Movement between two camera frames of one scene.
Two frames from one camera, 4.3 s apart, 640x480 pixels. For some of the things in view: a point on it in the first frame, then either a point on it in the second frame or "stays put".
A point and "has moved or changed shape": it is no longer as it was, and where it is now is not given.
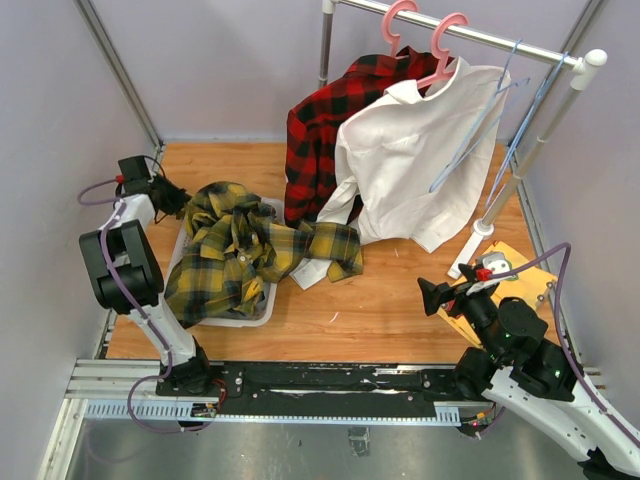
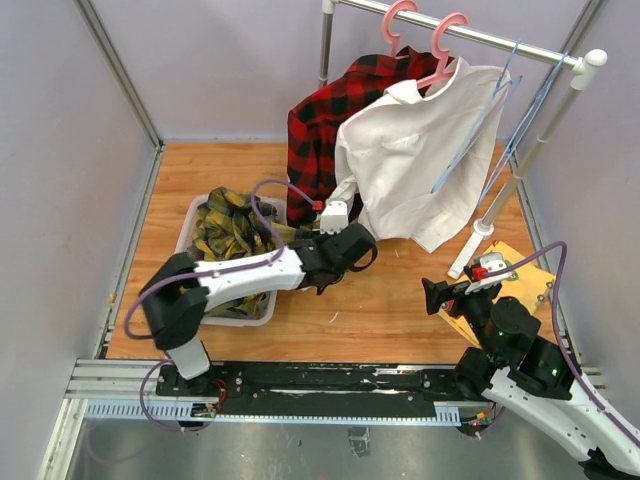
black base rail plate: (329, 390) stays put
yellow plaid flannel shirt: (234, 248) has moved or changed shape
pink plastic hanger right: (441, 53) stays put
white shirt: (416, 163) stays put
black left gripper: (179, 196) to (321, 238)
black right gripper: (433, 294) stays put
